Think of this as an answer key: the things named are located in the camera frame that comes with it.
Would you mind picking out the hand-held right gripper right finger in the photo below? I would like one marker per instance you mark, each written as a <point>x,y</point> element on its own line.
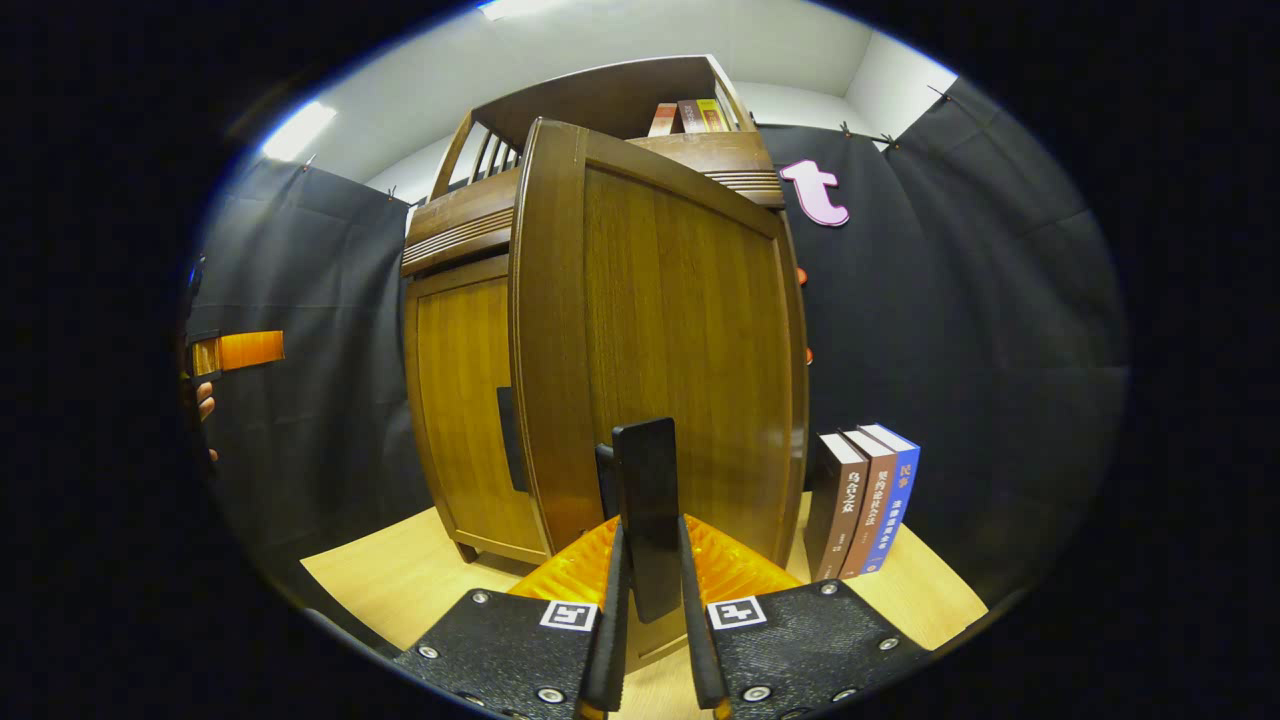
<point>698,640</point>

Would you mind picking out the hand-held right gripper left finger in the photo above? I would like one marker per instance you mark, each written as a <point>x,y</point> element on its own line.
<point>608,640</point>

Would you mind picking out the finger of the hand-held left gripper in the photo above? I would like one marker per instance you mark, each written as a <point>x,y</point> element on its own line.
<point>250,350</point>

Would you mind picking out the wooden cabinet door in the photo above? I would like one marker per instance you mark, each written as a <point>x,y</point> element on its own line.
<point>460,400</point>
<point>680,320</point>

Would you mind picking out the wooden double-door shoe cabinet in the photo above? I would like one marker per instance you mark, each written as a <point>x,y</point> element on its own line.
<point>600,95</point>

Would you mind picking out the dark brown book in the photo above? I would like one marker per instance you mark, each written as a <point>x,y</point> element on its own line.
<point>832,510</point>

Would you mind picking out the ceiling light panel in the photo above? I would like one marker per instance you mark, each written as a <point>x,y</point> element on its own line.
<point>298,132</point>

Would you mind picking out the orange tan book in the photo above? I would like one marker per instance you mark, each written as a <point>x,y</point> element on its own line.
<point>663,120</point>

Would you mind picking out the maroon book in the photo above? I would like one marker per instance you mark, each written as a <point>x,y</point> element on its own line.
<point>692,117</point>

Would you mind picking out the yellow book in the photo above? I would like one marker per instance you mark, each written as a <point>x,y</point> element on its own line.
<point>714,115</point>

